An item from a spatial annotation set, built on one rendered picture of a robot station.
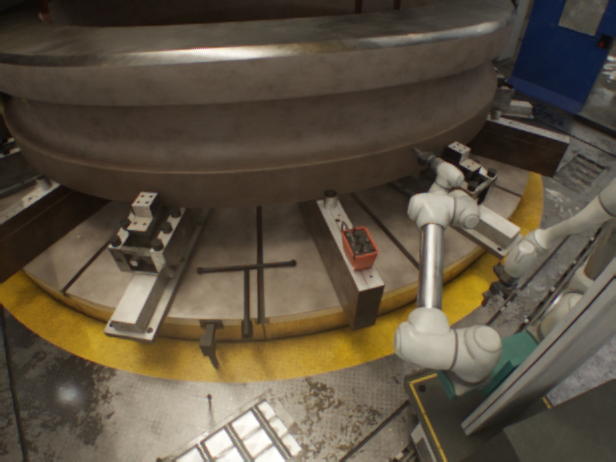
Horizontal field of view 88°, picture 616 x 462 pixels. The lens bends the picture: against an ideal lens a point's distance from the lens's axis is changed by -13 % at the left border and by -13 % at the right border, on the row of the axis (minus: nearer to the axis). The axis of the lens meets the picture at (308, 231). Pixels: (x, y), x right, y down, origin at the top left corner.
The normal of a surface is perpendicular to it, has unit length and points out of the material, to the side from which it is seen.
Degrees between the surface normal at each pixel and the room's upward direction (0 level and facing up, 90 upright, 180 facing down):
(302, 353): 0
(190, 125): 90
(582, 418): 0
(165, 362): 0
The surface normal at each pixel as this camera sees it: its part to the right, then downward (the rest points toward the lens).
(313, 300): 0.00, -0.72
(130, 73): -0.11, 0.69
